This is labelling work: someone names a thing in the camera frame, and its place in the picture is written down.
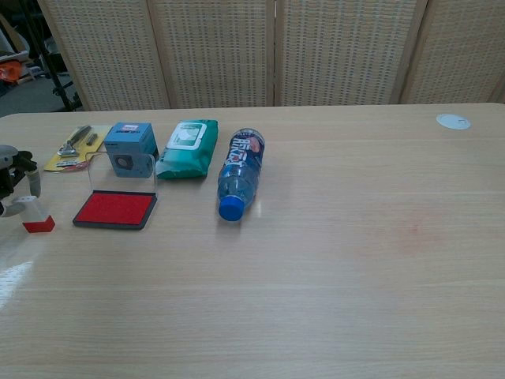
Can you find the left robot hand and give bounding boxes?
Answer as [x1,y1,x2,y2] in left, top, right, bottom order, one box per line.
[0,144,43,219]

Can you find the water bottle with blue cap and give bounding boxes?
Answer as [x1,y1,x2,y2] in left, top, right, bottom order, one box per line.
[218,126,266,222]

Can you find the orange object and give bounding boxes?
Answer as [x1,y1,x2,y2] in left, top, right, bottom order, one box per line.
[0,61,21,83]

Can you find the razor in yellow blister pack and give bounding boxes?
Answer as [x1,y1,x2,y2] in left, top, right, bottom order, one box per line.
[43,124,114,174]

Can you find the white red stamp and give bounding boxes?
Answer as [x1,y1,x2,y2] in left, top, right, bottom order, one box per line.
[14,194,55,234]

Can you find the green wet wipes pack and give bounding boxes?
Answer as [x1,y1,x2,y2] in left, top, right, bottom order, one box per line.
[155,119,219,181]

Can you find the woven wooden folding screen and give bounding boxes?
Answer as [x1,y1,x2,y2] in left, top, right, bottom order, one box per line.
[37,0,505,112]

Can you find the blue cardboard box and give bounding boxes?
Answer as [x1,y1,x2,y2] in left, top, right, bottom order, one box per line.
[103,122,159,179]

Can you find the black tripod stand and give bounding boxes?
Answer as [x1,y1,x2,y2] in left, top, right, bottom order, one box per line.
[19,0,84,112]

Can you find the red ink pad clear lid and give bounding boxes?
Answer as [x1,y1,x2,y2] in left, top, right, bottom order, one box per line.
[72,152,159,231]

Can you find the white round cable grommet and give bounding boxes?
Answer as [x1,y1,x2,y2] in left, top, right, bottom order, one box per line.
[436,113,472,129]

